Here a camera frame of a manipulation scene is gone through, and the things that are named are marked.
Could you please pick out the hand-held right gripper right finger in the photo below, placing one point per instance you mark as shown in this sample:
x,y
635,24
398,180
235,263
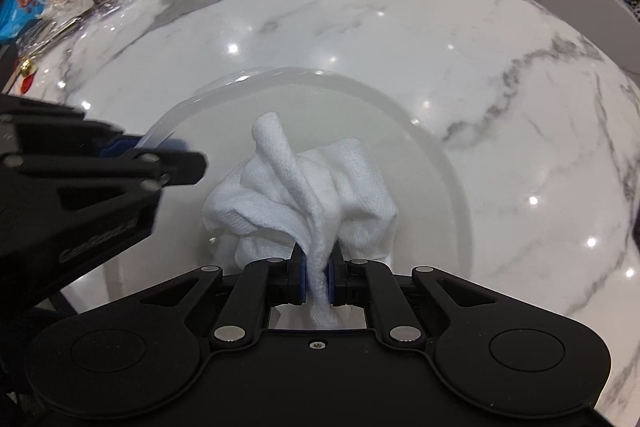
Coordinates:
x,y
330,281

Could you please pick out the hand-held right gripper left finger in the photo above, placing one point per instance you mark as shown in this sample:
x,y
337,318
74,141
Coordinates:
x,y
300,278

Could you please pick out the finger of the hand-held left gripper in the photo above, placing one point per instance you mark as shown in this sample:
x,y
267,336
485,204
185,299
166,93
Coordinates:
x,y
60,127
180,168

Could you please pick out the white cloth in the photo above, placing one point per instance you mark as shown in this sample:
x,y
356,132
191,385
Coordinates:
x,y
280,202

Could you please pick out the clear plastic bowl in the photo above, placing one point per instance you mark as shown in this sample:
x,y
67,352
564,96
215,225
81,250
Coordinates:
x,y
430,197

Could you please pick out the small red tag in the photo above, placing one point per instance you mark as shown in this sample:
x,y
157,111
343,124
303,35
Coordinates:
x,y
27,83

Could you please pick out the small gold ornament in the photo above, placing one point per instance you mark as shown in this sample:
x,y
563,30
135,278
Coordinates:
x,y
25,66

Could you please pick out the clear plastic wrapped item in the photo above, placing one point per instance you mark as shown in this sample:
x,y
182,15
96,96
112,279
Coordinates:
x,y
65,17

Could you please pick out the blue snack bag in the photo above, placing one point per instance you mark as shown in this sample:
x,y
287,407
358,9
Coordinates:
x,y
20,2

